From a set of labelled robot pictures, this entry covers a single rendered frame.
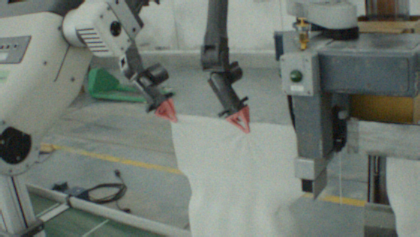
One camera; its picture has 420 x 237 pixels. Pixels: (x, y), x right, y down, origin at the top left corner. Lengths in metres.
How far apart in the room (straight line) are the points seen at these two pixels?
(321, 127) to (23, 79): 0.70
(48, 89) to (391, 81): 0.78
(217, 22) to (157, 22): 6.82
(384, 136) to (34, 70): 0.88
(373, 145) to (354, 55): 0.31
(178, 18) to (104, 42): 6.85
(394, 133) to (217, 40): 0.56
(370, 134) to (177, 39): 6.86
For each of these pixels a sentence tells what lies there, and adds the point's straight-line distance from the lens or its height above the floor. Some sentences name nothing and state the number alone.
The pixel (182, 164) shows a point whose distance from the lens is 1.61.
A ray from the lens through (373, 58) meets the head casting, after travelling 1.01.
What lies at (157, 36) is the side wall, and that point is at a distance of 8.20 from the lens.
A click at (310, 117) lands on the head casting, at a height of 1.17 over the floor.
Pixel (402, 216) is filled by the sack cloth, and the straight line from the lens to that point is 1.28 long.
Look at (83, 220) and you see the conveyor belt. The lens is 2.48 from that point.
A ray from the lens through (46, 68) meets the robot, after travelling 1.08.
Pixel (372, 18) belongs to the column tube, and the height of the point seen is 1.34.
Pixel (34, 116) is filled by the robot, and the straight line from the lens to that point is 1.14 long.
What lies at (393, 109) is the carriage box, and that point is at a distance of 1.34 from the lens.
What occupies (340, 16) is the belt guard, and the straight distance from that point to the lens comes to 1.14.
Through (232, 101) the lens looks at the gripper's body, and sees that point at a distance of 1.35.
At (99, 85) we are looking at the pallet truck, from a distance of 6.60.
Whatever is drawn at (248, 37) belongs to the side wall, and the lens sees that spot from 7.14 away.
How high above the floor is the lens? 1.53
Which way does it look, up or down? 18 degrees down
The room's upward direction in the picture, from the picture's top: 7 degrees counter-clockwise
